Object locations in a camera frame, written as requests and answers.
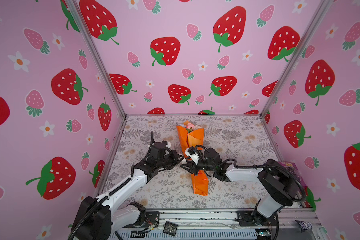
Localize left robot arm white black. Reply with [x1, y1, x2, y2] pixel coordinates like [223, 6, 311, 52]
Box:
[68, 141, 184, 240]

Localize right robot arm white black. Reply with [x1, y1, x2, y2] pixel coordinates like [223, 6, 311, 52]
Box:
[181, 145, 307, 226]

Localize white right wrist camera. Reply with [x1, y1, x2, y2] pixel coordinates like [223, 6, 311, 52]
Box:
[185, 148, 200, 165]

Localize aluminium corner post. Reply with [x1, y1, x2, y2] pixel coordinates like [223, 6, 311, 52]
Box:
[66, 1, 126, 119]
[260, 0, 333, 120]

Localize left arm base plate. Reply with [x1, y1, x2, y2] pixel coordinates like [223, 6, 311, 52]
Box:
[126, 211, 160, 228]

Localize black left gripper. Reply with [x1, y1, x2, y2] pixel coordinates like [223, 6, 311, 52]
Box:
[156, 150, 184, 170]

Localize pink fake rose stem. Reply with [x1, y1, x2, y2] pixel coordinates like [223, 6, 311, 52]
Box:
[186, 123, 197, 133]

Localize right aluminium corner post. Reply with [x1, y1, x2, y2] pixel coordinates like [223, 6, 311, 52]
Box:
[260, 0, 333, 120]

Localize purple snack bag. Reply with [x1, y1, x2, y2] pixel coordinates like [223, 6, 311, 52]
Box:
[280, 162, 307, 191]

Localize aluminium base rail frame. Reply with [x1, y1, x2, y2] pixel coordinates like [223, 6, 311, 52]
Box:
[107, 208, 329, 240]

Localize left aluminium corner post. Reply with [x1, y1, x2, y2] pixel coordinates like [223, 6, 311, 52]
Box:
[66, 1, 126, 119]

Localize black square tag middle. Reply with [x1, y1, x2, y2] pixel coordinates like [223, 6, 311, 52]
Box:
[163, 221, 178, 237]

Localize orange wrapping paper sheet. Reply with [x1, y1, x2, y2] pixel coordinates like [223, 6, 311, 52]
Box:
[177, 121, 209, 196]

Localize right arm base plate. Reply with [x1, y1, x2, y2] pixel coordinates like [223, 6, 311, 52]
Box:
[235, 210, 279, 227]

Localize floral patterned table mat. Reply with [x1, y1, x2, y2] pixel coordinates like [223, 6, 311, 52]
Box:
[102, 115, 277, 209]

